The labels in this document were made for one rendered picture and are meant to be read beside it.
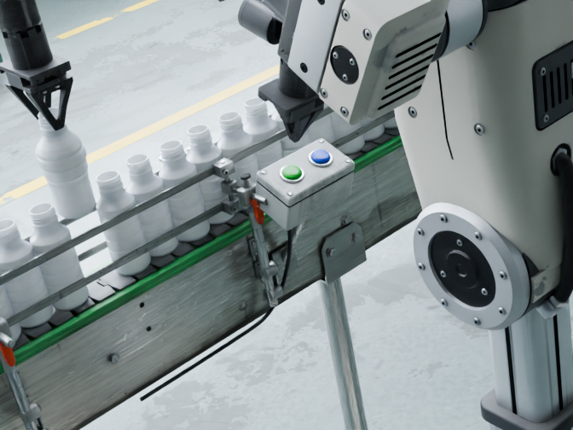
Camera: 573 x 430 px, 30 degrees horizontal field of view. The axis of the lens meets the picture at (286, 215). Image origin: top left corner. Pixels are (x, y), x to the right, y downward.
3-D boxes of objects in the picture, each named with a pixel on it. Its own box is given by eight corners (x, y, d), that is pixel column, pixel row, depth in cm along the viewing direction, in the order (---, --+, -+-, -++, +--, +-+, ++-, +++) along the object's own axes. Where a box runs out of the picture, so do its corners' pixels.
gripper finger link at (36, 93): (46, 142, 150) (27, 80, 146) (23, 130, 156) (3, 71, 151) (87, 123, 154) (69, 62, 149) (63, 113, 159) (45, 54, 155)
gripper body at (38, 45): (33, 90, 146) (18, 38, 142) (0, 76, 153) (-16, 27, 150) (74, 72, 149) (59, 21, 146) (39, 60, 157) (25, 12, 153)
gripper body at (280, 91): (256, 98, 153) (257, 55, 148) (308, 72, 158) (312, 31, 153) (286, 121, 149) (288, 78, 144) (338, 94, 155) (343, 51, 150)
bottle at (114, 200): (130, 281, 166) (103, 188, 159) (107, 270, 171) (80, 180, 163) (159, 263, 170) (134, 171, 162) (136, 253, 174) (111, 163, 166)
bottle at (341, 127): (367, 140, 196) (355, 55, 188) (361, 155, 191) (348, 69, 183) (336, 142, 198) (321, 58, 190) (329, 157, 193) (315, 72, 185)
